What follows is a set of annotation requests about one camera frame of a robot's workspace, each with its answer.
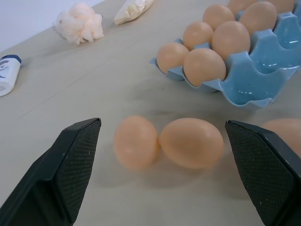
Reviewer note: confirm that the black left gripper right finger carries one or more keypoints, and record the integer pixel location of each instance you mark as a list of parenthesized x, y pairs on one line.
[(265, 169)]

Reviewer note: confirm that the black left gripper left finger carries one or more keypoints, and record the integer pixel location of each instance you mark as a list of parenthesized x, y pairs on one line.
[(47, 174)]

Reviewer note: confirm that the blue plastic egg tray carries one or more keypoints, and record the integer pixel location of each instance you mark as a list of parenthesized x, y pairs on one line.
[(254, 70)]

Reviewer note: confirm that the brown egg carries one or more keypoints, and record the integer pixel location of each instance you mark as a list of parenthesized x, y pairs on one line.
[(289, 134), (217, 14), (191, 143), (197, 34), (240, 4), (204, 66), (231, 38), (258, 16), (171, 56), (282, 2), (136, 142)]

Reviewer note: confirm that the white bottle with blue cap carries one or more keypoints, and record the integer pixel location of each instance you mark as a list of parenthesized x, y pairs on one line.
[(7, 75)]

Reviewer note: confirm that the clear bag of white powder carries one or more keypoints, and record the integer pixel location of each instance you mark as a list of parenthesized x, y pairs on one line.
[(131, 10)]

